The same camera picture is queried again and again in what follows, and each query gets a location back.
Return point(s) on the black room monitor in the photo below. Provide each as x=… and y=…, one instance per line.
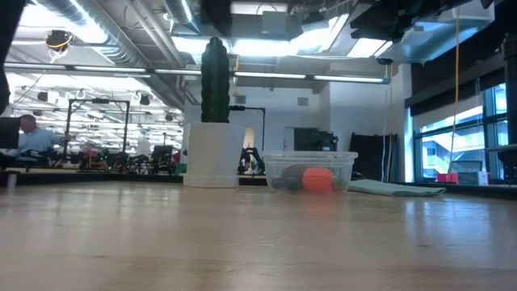
x=9, y=132

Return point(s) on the black rig stand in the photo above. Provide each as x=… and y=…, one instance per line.
x=126, y=121

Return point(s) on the orange toy fruit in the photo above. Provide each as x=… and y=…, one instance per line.
x=318, y=180

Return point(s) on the white hexagonal plant pot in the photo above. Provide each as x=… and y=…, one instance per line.
x=212, y=155

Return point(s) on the black wall panel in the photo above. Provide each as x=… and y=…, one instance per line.
x=371, y=157

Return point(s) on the clear plastic tupperware container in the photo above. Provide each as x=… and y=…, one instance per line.
x=309, y=157

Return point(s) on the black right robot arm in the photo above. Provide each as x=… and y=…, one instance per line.
x=379, y=20

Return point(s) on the red box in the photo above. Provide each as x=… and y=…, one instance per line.
x=447, y=178

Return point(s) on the person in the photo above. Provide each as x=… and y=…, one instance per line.
x=36, y=139

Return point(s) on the folded light green cloth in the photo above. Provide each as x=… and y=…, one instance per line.
x=398, y=188

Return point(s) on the tall green cactus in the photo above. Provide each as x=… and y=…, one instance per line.
x=215, y=81

